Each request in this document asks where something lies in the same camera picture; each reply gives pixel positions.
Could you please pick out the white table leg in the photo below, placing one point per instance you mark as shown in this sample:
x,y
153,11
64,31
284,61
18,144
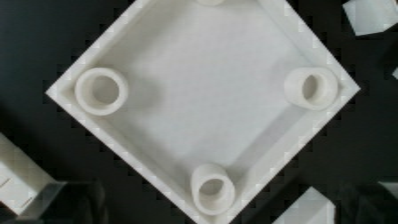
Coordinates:
x,y
28,188
309,211

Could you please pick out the white square tabletop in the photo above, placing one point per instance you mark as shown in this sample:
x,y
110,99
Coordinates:
x,y
202,89

